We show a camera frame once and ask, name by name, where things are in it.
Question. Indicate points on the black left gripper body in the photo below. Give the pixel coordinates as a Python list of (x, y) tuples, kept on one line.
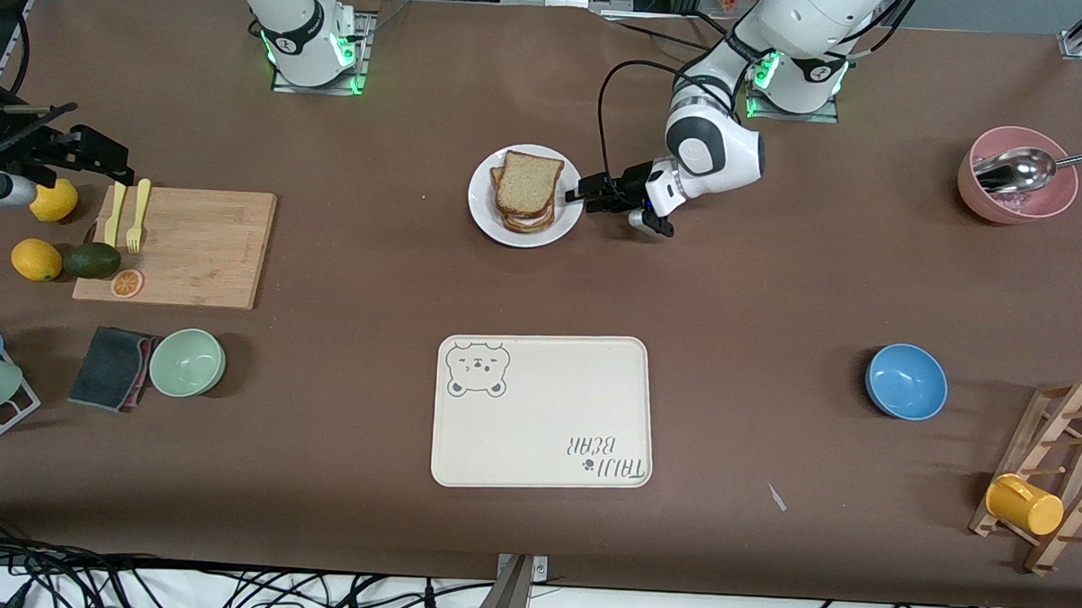
[(629, 189)]

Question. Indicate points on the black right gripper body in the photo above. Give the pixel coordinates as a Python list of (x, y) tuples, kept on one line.
[(26, 146)]

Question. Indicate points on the brown seeded bread slice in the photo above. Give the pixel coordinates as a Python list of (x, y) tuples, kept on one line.
[(527, 182)]

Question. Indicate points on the fried egg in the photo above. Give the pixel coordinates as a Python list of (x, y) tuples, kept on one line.
[(530, 218)]

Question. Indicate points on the white round plate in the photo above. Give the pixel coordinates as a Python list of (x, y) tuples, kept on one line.
[(481, 203)]

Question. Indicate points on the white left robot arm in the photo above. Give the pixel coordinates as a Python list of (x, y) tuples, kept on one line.
[(739, 162)]

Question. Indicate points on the yellow lemon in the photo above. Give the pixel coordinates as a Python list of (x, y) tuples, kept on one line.
[(36, 260), (57, 204)]

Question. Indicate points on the yellow plastic knife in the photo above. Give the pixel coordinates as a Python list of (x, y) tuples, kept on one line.
[(115, 208)]

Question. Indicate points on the yellow plastic fork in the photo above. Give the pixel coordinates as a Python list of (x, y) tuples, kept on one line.
[(140, 200)]

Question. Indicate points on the dark green avocado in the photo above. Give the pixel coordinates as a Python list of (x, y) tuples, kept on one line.
[(92, 261)]

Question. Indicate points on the orange fruit slice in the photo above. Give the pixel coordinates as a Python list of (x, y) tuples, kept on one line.
[(128, 283)]

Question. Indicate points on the wooden cutting board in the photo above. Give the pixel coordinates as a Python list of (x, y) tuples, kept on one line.
[(201, 247)]

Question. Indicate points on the dark grey folded cloth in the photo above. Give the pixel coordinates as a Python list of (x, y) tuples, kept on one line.
[(107, 370)]

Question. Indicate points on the cream bear print tray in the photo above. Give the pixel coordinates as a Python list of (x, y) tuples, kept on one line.
[(546, 412)]

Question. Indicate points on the pale green bowl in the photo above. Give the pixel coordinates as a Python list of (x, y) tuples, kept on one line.
[(187, 363)]

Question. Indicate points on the blue bowl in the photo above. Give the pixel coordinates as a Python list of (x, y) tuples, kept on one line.
[(906, 382)]

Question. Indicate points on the small grey tape scrap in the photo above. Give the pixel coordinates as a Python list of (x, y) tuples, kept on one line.
[(776, 497)]

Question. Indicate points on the shiny metal spoon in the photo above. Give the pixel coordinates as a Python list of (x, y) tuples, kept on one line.
[(1014, 169)]

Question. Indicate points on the pink bowl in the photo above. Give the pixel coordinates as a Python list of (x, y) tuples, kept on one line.
[(1057, 205)]

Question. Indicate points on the wooden peg rack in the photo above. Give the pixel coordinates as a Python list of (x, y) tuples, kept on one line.
[(1027, 429)]

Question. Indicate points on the yellow plastic cup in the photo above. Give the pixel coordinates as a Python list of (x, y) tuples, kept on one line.
[(1024, 505)]

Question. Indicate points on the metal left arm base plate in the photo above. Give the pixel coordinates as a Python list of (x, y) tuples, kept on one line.
[(799, 117)]

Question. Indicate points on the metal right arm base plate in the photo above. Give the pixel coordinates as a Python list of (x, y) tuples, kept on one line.
[(363, 37)]

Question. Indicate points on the metal table edge bracket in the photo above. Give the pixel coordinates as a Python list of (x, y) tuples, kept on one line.
[(513, 600)]

